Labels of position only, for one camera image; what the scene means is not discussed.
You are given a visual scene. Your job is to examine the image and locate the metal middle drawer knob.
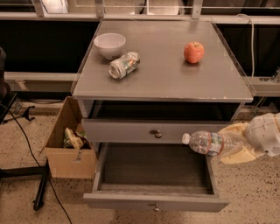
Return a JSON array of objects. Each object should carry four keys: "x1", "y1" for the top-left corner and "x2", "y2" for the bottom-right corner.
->
[{"x1": 149, "y1": 203, "x2": 160, "y2": 212}]

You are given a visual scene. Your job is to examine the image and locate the black floor cable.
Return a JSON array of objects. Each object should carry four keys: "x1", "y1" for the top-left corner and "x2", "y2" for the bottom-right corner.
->
[{"x1": 0, "y1": 103, "x2": 74, "y2": 224}]

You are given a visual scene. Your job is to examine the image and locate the grey open middle drawer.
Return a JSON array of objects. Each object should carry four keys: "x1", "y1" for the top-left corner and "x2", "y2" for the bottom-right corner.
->
[{"x1": 84, "y1": 143, "x2": 229, "y2": 213}]

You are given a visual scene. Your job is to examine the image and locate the red apple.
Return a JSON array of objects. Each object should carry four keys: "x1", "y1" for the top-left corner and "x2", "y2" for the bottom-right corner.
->
[{"x1": 184, "y1": 42, "x2": 205, "y2": 64}]

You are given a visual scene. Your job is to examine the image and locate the metal top drawer knob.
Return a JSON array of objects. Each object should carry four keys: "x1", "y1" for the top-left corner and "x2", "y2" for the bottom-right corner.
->
[{"x1": 150, "y1": 129, "x2": 162, "y2": 138}]

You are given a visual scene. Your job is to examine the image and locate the brown cardboard box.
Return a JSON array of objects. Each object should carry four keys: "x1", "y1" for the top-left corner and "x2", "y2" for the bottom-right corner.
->
[{"x1": 44, "y1": 97, "x2": 97, "y2": 179}]

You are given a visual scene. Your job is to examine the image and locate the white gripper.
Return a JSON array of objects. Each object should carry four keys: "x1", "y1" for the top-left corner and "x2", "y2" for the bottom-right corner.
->
[{"x1": 220, "y1": 113, "x2": 280, "y2": 165}]

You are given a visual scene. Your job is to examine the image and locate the metal drawer knob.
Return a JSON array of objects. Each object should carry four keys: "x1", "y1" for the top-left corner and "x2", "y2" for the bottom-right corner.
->
[
  {"x1": 149, "y1": 203, "x2": 160, "y2": 212},
  {"x1": 150, "y1": 129, "x2": 162, "y2": 138}
]

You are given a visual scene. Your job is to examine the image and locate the crumpled snack wrappers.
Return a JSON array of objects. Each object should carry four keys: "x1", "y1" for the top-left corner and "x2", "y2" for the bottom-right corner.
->
[{"x1": 63, "y1": 128, "x2": 90, "y2": 149}]

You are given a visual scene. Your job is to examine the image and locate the white ceramic bowl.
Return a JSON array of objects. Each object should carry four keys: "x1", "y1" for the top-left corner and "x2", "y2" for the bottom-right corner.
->
[{"x1": 94, "y1": 33, "x2": 126, "y2": 60}]

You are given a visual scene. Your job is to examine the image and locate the grey closed top drawer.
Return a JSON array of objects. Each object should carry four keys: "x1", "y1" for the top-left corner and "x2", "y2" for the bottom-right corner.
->
[{"x1": 81, "y1": 119, "x2": 231, "y2": 144}]

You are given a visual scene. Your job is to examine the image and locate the clear plastic water bottle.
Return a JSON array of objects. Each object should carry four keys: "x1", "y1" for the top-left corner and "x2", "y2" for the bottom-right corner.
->
[{"x1": 182, "y1": 130, "x2": 248, "y2": 157}]

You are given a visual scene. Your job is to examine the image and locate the black floor stand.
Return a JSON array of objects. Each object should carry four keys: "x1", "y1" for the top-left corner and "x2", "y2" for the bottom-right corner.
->
[{"x1": 0, "y1": 162, "x2": 50, "y2": 211}]

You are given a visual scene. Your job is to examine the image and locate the crushed silver soda can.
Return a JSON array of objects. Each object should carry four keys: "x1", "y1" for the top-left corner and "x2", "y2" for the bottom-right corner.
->
[{"x1": 108, "y1": 52, "x2": 140, "y2": 80}]

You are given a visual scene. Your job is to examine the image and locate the grey wooden drawer cabinet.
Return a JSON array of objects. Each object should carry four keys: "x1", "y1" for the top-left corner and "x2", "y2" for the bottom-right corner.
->
[{"x1": 71, "y1": 19, "x2": 254, "y2": 213}]

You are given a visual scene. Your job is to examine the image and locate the white hanging cable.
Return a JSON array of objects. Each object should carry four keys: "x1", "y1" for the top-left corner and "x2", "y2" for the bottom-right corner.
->
[{"x1": 236, "y1": 13, "x2": 256, "y2": 88}]

